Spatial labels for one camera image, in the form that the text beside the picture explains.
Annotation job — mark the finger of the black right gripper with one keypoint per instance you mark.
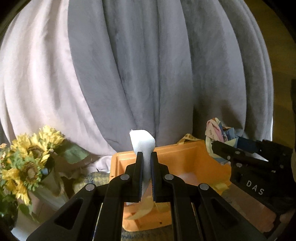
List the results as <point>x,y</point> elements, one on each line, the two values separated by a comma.
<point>252,146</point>
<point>237,157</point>

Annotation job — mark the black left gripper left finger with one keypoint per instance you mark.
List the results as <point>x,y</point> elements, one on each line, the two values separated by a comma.
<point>135,172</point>

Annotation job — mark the orange plastic crate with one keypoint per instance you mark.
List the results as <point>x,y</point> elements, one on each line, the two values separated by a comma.
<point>189,160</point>

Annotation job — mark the white sheer curtain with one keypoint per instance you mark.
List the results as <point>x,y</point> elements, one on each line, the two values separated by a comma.
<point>39,85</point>

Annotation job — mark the pastel cloth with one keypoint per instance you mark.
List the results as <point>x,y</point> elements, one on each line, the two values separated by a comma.
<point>215,131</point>

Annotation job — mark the grey curtain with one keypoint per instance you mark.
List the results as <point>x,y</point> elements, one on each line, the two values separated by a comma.
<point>168,67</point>

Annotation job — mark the sunflower bouquet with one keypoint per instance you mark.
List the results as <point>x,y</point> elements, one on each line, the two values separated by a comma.
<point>29,158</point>

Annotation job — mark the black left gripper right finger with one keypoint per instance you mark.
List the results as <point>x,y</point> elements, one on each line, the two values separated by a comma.
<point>160,187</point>

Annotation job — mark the yellow blue plaid mat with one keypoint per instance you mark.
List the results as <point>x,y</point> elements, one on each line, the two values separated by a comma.
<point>101,178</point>

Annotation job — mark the grey ribbed vase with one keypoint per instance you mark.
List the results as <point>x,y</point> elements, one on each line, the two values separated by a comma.
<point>51,190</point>

